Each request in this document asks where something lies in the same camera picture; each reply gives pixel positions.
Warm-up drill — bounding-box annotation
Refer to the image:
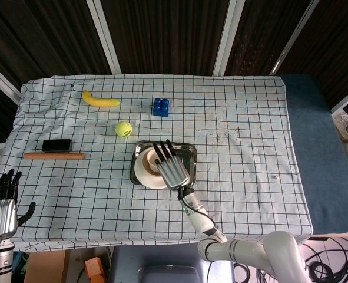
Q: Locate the yellow-green tennis ball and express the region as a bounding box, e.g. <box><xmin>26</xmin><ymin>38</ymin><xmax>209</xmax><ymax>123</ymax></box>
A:
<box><xmin>115</xmin><ymin>121</ymin><xmax>133</xmax><ymax>139</ymax></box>

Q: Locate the brown cardboard box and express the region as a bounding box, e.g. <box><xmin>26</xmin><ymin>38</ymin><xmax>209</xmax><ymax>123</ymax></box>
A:
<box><xmin>25</xmin><ymin>251</ymin><xmax>72</xmax><ymax>283</ymax></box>

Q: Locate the white sneaker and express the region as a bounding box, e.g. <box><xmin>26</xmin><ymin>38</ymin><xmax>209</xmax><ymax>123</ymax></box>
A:
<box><xmin>334</xmin><ymin>111</ymin><xmax>348</xmax><ymax>143</ymax></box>

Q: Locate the white black checked tablecloth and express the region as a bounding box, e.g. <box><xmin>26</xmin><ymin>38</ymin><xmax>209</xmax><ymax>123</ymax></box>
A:
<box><xmin>0</xmin><ymin>74</ymin><xmax>314</xmax><ymax>254</ymax></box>

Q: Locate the wooden rolling pin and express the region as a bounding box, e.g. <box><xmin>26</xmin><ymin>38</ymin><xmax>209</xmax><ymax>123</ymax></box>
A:
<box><xmin>22</xmin><ymin>152</ymin><xmax>86</xmax><ymax>160</ymax></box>

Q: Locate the yellow banana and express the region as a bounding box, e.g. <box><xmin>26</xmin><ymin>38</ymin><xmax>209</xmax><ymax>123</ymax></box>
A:
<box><xmin>81</xmin><ymin>90</ymin><xmax>122</xmax><ymax>108</ymax></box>

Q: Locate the grey robot base body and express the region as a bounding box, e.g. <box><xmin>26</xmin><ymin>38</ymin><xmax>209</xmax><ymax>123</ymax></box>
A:
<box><xmin>110</xmin><ymin>243</ymin><xmax>235</xmax><ymax>283</ymax></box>

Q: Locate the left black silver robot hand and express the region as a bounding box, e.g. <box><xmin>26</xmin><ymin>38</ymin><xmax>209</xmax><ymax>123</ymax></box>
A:
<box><xmin>0</xmin><ymin>168</ymin><xmax>36</xmax><ymax>238</ymax></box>

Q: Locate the orange box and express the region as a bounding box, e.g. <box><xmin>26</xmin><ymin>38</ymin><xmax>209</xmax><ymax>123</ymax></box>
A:
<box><xmin>84</xmin><ymin>256</ymin><xmax>107</xmax><ymax>283</ymax></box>

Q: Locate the stainless steel rectangular tray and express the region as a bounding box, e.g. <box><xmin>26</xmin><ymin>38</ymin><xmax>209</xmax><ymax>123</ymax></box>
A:
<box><xmin>129</xmin><ymin>140</ymin><xmax>198</xmax><ymax>188</ymax></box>

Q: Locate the white round plate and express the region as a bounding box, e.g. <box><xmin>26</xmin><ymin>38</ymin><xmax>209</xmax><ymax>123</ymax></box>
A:
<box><xmin>134</xmin><ymin>150</ymin><xmax>169</xmax><ymax>189</ymax></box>

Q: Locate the beige bowl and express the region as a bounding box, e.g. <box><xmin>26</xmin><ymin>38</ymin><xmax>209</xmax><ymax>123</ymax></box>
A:
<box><xmin>143</xmin><ymin>149</ymin><xmax>165</xmax><ymax>175</ymax></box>

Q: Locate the black floor cable tangle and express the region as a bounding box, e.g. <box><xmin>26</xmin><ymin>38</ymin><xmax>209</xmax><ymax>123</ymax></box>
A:
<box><xmin>234</xmin><ymin>235</ymin><xmax>348</xmax><ymax>283</ymax></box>

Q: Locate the blue toy building block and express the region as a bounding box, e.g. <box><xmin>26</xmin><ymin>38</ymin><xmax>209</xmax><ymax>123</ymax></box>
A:
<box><xmin>153</xmin><ymin>98</ymin><xmax>171</xmax><ymax>118</ymax></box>

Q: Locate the green plastic bag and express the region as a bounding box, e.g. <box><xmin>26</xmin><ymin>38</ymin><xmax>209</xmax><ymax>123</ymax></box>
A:
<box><xmin>12</xmin><ymin>251</ymin><xmax>30</xmax><ymax>283</ymax></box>

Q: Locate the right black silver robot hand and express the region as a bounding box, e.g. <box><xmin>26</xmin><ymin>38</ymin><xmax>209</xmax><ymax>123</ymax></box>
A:
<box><xmin>152</xmin><ymin>139</ymin><xmax>191</xmax><ymax>190</ymax></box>

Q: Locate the white metal frame post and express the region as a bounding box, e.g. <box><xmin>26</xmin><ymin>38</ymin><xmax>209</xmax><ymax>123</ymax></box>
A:
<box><xmin>213</xmin><ymin>0</ymin><xmax>246</xmax><ymax>76</ymax></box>
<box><xmin>269</xmin><ymin>0</ymin><xmax>321</xmax><ymax>74</ymax></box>
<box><xmin>0</xmin><ymin>57</ymin><xmax>22</xmax><ymax>106</ymax></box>
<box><xmin>330</xmin><ymin>88</ymin><xmax>348</xmax><ymax>116</ymax></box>
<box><xmin>87</xmin><ymin>0</ymin><xmax>122</xmax><ymax>74</ymax></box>

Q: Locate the black board eraser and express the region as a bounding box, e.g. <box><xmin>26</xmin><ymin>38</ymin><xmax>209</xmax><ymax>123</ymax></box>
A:
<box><xmin>41</xmin><ymin>139</ymin><xmax>72</xmax><ymax>153</ymax></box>

